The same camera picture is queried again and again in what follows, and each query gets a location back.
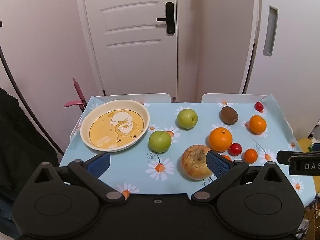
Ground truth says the yellow object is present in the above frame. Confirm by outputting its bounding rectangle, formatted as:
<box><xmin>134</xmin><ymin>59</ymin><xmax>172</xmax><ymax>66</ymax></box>
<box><xmin>297</xmin><ymin>137</ymin><xmax>316</xmax><ymax>153</ymax></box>

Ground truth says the large green apple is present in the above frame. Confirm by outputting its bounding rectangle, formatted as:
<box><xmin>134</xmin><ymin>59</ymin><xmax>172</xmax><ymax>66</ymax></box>
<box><xmin>177</xmin><ymin>108</ymin><xmax>198</xmax><ymax>129</ymax></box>

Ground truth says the large orange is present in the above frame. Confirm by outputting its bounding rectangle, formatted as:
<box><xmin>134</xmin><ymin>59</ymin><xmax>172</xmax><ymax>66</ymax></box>
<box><xmin>209</xmin><ymin>127</ymin><xmax>233</xmax><ymax>152</ymax></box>

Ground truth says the medium orange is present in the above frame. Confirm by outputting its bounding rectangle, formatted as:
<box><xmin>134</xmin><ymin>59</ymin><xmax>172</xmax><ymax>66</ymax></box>
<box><xmin>249</xmin><ymin>115</ymin><xmax>267</xmax><ymax>135</ymax></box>

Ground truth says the black curved tube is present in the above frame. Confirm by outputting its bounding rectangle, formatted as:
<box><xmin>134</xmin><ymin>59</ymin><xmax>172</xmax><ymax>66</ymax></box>
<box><xmin>0</xmin><ymin>21</ymin><xmax>65</xmax><ymax>156</ymax></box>

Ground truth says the black door lock handle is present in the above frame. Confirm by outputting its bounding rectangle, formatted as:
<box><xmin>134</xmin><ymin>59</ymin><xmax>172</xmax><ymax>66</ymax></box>
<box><xmin>157</xmin><ymin>2</ymin><xmax>175</xmax><ymax>35</ymax></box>

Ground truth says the white panel door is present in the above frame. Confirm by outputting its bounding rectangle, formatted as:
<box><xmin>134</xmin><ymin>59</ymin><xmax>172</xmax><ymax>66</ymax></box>
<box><xmin>75</xmin><ymin>0</ymin><xmax>179</xmax><ymax>103</ymax></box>

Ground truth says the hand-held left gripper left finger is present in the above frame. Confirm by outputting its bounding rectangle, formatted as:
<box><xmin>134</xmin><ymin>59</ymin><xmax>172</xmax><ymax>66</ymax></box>
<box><xmin>32</xmin><ymin>152</ymin><xmax>126</xmax><ymax>204</ymax></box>

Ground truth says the pink plastic stand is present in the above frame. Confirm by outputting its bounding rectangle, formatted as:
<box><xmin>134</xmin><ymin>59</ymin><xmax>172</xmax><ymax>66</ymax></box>
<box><xmin>64</xmin><ymin>78</ymin><xmax>88</xmax><ymax>113</ymax></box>

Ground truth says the white chair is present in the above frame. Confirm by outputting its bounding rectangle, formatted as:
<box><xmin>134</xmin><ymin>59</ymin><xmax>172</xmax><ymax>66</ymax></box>
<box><xmin>201</xmin><ymin>93</ymin><xmax>268</xmax><ymax>103</ymax></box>
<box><xmin>94</xmin><ymin>93</ymin><xmax>171</xmax><ymax>104</ymax></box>

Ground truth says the cream cartoon print plate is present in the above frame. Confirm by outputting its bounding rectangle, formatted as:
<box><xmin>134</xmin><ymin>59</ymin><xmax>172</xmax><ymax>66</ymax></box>
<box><xmin>80</xmin><ymin>99</ymin><xmax>150</xmax><ymax>152</ymax></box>

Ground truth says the yellow red apple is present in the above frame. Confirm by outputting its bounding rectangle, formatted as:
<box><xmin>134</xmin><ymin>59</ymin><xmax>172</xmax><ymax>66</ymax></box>
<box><xmin>181</xmin><ymin>144</ymin><xmax>218</xmax><ymax>181</ymax></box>

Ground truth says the dark cloth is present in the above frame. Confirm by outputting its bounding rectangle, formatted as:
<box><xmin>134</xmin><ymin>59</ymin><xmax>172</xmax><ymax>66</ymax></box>
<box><xmin>0</xmin><ymin>87</ymin><xmax>62</xmax><ymax>238</ymax></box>

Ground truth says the grey recessed wardrobe handle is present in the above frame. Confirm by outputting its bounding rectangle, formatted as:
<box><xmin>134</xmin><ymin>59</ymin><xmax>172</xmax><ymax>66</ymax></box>
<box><xmin>263</xmin><ymin>5</ymin><xmax>279</xmax><ymax>56</ymax></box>

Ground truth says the white wardrobe door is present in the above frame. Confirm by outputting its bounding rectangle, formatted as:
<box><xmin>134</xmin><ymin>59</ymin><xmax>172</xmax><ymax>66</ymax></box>
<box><xmin>240</xmin><ymin>0</ymin><xmax>320</xmax><ymax>135</ymax></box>

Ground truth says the brown kiwi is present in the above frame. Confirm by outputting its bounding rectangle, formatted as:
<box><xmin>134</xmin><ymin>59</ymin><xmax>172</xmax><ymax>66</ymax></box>
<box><xmin>220</xmin><ymin>106</ymin><xmax>239</xmax><ymax>125</ymax></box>

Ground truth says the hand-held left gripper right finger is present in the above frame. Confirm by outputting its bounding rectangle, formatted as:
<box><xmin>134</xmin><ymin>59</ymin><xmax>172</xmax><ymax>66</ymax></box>
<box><xmin>191</xmin><ymin>150</ymin><xmax>292</xmax><ymax>203</ymax></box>

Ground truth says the small green apple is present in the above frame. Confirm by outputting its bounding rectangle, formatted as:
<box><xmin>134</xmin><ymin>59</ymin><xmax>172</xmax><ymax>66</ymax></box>
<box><xmin>149</xmin><ymin>130</ymin><xmax>172</xmax><ymax>153</ymax></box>

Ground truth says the blue daisy print tablecloth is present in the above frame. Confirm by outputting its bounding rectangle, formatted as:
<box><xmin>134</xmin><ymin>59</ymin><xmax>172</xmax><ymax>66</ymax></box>
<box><xmin>59</xmin><ymin>94</ymin><xmax>317</xmax><ymax>207</ymax></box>

